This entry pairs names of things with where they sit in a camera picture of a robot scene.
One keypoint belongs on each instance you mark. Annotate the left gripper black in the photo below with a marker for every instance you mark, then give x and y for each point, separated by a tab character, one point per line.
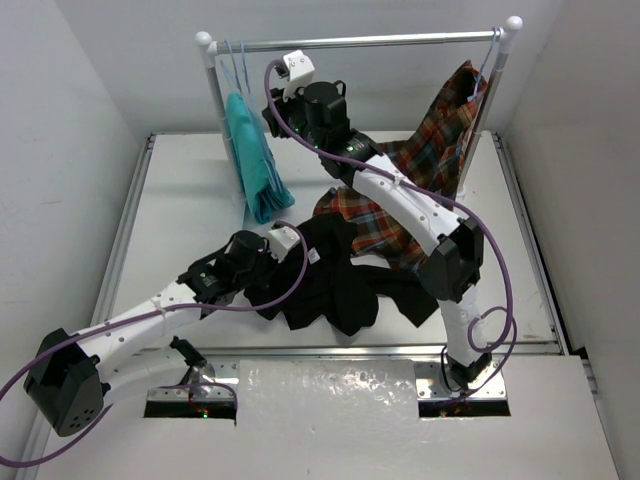
267	273

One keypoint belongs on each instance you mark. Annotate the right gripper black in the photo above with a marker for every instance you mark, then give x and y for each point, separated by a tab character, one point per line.
283	106

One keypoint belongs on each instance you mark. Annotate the black shirt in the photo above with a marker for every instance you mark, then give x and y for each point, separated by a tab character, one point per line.
347	295

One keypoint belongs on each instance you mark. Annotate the blue wire hanger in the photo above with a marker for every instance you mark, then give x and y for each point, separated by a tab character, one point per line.
245	65

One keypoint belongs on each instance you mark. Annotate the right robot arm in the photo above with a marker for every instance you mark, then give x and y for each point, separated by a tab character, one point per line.
316	116

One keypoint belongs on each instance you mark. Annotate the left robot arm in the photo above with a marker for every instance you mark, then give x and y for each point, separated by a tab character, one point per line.
76	376

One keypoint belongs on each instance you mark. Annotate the teal shirt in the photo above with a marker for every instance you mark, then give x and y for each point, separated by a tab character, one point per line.
262	185

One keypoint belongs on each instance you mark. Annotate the plaid flannel shirt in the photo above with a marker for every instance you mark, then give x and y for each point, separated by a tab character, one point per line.
432	158

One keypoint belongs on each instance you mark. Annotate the blue hanger holding plaid shirt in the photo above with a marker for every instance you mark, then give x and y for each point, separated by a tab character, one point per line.
487	60

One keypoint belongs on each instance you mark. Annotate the white foam front panel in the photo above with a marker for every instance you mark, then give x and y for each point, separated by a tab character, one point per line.
355	420

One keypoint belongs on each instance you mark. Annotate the white metal clothes rack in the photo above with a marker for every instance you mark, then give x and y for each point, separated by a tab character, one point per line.
501	38

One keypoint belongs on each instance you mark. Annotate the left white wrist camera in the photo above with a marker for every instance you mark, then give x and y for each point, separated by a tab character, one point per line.
281	241

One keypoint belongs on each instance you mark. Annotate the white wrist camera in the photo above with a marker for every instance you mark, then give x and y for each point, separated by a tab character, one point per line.
281	241
300	71

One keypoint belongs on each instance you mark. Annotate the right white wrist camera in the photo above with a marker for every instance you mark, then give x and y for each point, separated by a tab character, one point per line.
300	71

